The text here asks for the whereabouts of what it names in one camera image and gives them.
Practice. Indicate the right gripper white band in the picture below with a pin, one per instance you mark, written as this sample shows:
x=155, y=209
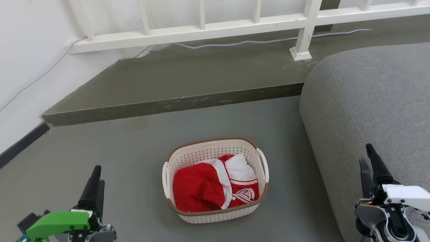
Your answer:
x=403, y=196

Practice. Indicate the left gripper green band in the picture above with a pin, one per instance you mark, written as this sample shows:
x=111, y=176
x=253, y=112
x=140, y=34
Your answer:
x=60, y=222

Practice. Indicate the white laundry basket brown rim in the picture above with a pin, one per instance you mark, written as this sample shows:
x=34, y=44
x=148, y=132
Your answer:
x=208, y=151

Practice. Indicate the grey fabric sofa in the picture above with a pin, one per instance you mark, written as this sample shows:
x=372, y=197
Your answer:
x=369, y=101

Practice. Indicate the black baseboard strip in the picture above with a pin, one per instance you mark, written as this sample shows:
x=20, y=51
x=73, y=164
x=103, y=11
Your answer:
x=23, y=143

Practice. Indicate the red and white garment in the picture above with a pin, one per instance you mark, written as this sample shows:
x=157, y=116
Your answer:
x=198, y=188

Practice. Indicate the white wooden railing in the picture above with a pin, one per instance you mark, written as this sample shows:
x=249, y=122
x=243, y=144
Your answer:
x=201, y=32

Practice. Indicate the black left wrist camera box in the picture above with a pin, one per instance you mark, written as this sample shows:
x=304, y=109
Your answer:
x=30, y=220

